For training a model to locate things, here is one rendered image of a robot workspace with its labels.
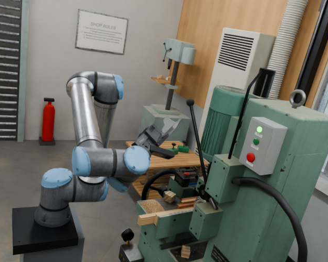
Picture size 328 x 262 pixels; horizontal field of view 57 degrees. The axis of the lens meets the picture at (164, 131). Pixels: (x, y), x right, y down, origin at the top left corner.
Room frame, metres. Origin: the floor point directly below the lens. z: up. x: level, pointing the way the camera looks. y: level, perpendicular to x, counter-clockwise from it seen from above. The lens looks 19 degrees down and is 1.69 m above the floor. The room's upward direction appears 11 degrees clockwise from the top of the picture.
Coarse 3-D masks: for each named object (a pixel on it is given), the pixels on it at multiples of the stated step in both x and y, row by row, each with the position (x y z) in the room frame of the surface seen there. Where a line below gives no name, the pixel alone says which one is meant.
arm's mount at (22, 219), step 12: (12, 216) 1.34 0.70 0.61; (24, 216) 1.36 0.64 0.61; (12, 228) 1.25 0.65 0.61; (24, 228) 1.27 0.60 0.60; (36, 228) 1.29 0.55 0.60; (48, 228) 1.31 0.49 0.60; (60, 228) 1.33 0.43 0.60; (72, 228) 1.35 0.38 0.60; (12, 240) 1.20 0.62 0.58; (24, 240) 1.19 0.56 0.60; (36, 240) 1.21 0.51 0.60; (48, 240) 1.23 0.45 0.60; (60, 240) 1.25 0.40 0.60; (72, 240) 1.27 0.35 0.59; (12, 252) 1.15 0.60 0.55; (24, 252) 1.17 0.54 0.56
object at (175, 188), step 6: (174, 180) 1.43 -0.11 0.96; (168, 186) 1.46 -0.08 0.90; (174, 186) 1.41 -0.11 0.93; (180, 186) 1.38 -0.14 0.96; (192, 186) 1.40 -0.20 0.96; (174, 192) 1.40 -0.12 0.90; (180, 192) 1.37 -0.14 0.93; (186, 192) 1.36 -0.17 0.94; (192, 192) 1.38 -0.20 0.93; (180, 198) 1.36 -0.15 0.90
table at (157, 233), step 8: (144, 200) 1.28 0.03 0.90; (160, 200) 1.30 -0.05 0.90; (176, 200) 1.33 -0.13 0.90; (136, 208) 1.25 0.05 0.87; (144, 208) 1.21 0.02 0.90; (168, 208) 1.25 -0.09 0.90; (152, 224) 1.12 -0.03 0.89; (184, 224) 1.16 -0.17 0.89; (152, 232) 1.11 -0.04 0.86; (160, 232) 1.09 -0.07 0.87; (168, 232) 1.12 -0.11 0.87; (176, 232) 1.14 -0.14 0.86
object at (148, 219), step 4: (180, 208) 1.20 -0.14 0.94; (184, 208) 1.21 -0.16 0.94; (160, 212) 1.14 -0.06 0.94; (164, 212) 1.15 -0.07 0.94; (140, 216) 1.08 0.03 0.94; (144, 216) 1.09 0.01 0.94; (148, 216) 1.10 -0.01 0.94; (152, 216) 1.10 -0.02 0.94; (140, 220) 1.07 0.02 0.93; (144, 220) 1.08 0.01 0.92; (148, 220) 1.10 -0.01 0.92; (152, 220) 1.11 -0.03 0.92; (140, 224) 1.08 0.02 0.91; (144, 224) 1.09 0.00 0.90; (148, 224) 1.10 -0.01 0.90
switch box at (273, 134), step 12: (252, 120) 0.94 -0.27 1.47; (264, 120) 0.93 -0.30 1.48; (252, 132) 0.93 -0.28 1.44; (264, 132) 0.89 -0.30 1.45; (276, 132) 0.87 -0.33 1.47; (264, 144) 0.88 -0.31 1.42; (276, 144) 0.88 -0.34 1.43; (240, 156) 0.95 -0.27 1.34; (264, 156) 0.87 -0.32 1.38; (276, 156) 0.89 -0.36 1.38; (252, 168) 0.90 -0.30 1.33; (264, 168) 0.87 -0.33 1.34
